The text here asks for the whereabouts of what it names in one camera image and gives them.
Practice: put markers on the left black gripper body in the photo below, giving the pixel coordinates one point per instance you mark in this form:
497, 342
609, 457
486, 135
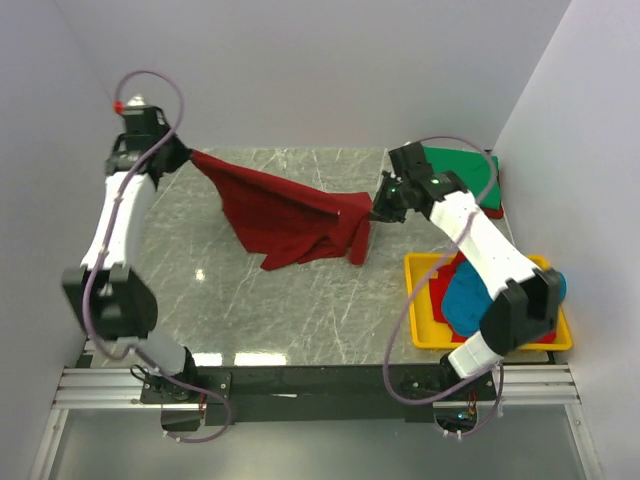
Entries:
176, 154

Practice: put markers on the folded red t-shirt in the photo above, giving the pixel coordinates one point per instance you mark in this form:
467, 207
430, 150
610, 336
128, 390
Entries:
492, 204

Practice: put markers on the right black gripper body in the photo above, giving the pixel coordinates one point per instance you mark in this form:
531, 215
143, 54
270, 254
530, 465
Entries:
390, 203

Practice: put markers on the folded green t-shirt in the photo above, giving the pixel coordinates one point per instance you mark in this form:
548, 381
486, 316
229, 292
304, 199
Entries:
470, 167

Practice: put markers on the dark red t-shirt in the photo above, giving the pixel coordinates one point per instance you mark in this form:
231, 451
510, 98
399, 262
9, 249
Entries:
286, 221

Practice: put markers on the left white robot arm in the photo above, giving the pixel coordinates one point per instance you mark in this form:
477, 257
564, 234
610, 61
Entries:
113, 305

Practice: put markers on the yellow plastic bin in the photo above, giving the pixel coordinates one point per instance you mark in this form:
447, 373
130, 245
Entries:
428, 334

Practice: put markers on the bright red t-shirt in bin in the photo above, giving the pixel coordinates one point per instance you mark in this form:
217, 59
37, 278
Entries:
437, 287

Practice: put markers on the blue t-shirt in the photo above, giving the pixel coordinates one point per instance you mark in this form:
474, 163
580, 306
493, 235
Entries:
465, 301

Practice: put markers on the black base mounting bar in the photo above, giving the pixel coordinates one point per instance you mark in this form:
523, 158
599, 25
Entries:
252, 394

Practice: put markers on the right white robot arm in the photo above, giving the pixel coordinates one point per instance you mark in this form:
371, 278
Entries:
525, 298

